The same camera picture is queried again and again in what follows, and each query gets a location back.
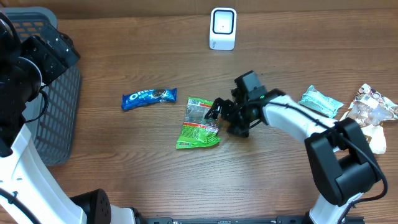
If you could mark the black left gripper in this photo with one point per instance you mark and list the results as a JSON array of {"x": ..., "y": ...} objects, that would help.
[{"x": 38, "y": 46}]

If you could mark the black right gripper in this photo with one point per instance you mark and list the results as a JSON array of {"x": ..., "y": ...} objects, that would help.
[{"x": 242, "y": 129}]

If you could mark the green clear snack packet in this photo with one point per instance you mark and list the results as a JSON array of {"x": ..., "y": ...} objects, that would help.
[{"x": 196, "y": 130}]

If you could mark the blue Oreo cookie packet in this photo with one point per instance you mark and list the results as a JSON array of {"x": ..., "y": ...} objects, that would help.
[{"x": 148, "y": 97}]

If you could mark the mint green wipes packet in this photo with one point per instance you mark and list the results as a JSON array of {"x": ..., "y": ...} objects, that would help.
[{"x": 325, "y": 105}]

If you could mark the beige nut snack pouch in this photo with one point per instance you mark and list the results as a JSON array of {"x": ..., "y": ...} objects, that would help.
[{"x": 370, "y": 109}]

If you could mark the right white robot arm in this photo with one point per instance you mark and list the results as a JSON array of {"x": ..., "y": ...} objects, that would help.
[{"x": 343, "y": 166}]

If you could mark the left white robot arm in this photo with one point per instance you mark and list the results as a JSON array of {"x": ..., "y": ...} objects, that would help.
[{"x": 29, "y": 192}]

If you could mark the white barcode scanner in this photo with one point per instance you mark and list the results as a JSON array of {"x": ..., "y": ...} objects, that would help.
[{"x": 222, "y": 28}]

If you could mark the grey plastic mesh basket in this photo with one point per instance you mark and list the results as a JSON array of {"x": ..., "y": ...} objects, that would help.
[{"x": 49, "y": 111}]

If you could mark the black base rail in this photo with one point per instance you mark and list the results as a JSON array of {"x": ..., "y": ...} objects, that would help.
[{"x": 276, "y": 220}]

